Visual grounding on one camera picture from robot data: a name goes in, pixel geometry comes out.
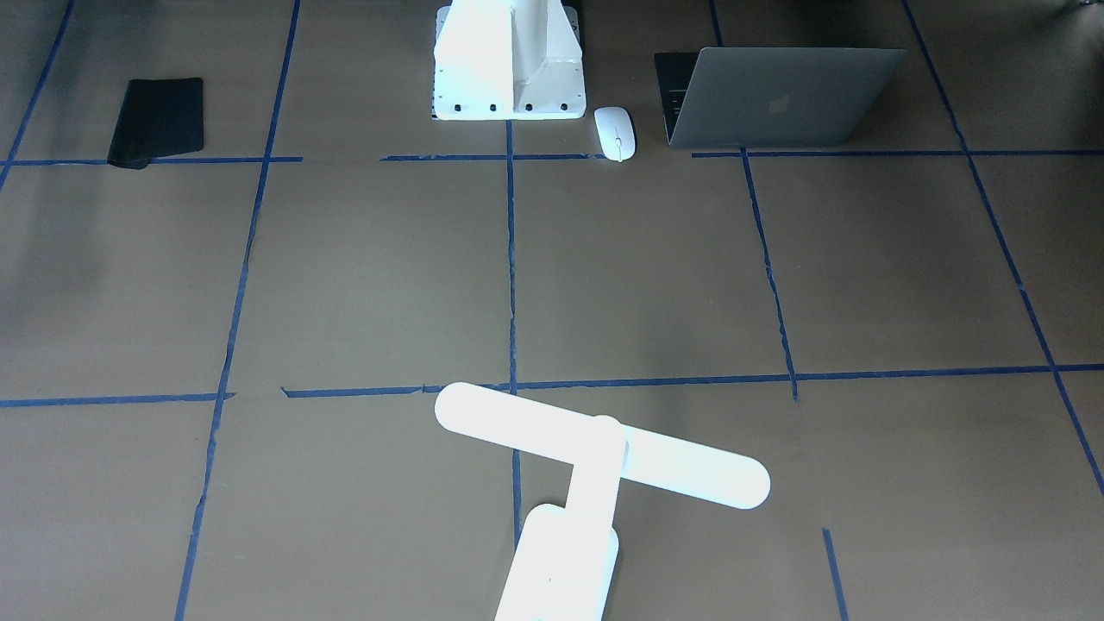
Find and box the white computer mouse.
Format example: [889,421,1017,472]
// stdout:
[593,106,637,162]

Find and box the grey laptop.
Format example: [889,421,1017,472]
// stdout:
[652,48,906,149]

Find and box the black mouse pad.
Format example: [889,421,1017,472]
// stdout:
[106,76,205,170]

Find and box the white desk lamp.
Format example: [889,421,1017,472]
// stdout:
[435,382,769,620]

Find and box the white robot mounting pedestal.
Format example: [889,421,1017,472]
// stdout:
[431,1,587,122]

